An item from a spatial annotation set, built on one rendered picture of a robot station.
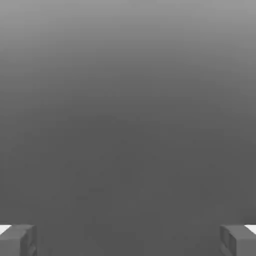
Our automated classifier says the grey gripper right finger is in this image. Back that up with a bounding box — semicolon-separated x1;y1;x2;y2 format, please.
219;224;256;256

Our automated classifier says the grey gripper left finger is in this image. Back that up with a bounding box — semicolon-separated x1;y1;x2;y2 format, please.
0;224;38;256

